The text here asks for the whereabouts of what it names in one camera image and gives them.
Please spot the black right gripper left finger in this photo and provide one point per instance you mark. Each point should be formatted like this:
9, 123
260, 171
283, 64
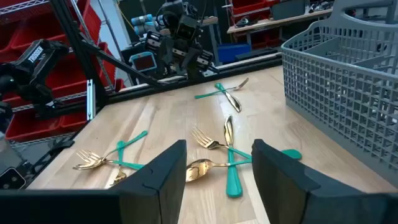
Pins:
149, 199

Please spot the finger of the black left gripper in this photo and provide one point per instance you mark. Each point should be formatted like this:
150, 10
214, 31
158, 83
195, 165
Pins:
194, 63
164, 59

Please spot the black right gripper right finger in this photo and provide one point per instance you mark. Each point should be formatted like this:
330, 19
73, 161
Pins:
289, 193

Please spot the blue grey robot arm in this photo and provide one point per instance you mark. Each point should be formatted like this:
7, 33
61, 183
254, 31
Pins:
143, 21

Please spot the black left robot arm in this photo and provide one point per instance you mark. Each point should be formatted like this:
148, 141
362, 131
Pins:
174, 9

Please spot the grey plastic silverware basket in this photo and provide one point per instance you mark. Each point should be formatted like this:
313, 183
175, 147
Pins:
326, 93

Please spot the blue tablet device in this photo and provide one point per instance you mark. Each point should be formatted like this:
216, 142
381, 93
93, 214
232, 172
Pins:
143, 62

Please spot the blue plastic bin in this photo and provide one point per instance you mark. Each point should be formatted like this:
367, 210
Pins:
233, 53

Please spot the red plastic storage bin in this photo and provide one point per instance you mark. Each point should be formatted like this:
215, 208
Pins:
91, 21
248, 7
31, 124
28, 34
68, 77

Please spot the wooden workbench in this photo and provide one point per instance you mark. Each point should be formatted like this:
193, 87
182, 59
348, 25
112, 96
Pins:
264, 22

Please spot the grey box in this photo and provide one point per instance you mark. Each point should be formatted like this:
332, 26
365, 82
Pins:
287, 11

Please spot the black device white rim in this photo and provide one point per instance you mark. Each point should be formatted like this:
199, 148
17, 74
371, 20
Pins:
11, 179

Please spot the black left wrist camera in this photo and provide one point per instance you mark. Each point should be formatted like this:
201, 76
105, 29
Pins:
186, 29

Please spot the silver aluminium bracket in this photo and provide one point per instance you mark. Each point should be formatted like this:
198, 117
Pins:
90, 99

